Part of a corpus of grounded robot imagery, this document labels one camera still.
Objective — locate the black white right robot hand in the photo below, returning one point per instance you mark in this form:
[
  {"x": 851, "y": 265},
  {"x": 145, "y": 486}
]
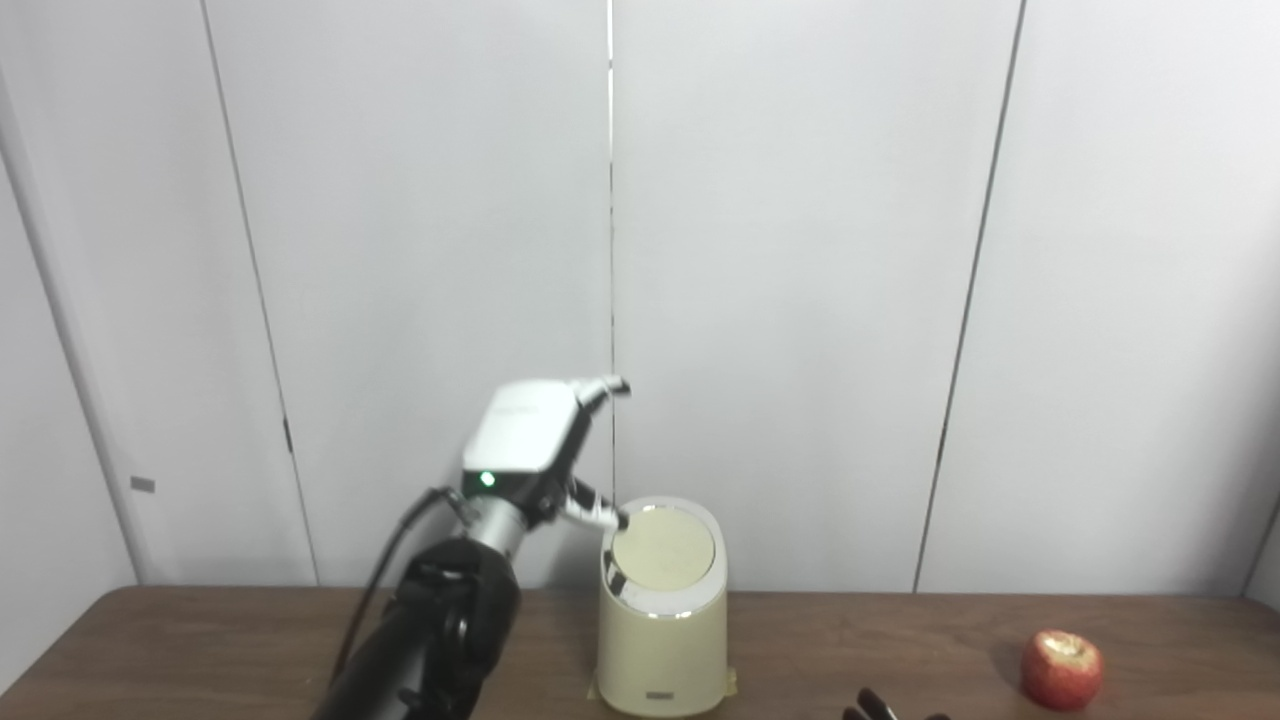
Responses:
[{"x": 872, "y": 708}]

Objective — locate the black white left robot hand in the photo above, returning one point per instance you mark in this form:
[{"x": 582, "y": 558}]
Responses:
[{"x": 520, "y": 435}]

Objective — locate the beige round bin lid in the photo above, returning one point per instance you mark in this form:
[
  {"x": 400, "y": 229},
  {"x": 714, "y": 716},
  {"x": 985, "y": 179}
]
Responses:
[{"x": 665, "y": 550}]

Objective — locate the red apple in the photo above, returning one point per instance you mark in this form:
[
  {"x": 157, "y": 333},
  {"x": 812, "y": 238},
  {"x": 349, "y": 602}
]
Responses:
[{"x": 1062, "y": 672}]

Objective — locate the cream-colored round bin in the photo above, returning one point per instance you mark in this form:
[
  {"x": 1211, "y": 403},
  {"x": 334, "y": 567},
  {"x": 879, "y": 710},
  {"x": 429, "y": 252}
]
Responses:
[{"x": 660, "y": 660}]

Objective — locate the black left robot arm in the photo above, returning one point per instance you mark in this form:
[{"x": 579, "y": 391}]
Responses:
[{"x": 440, "y": 630}]

